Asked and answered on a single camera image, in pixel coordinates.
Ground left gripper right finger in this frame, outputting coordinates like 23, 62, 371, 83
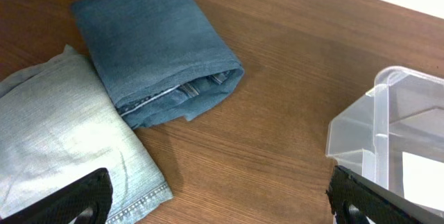
326, 166, 443, 224

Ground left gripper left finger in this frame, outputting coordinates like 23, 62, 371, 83
1, 168, 113, 224

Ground light blue jeans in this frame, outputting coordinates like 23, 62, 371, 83
1, 46, 173, 223

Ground dark blue jeans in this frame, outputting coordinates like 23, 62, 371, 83
71, 0, 244, 129

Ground white label in bin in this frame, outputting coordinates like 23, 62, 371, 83
402, 152, 443, 211

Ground clear plastic storage bin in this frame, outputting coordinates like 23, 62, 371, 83
325, 66, 443, 217

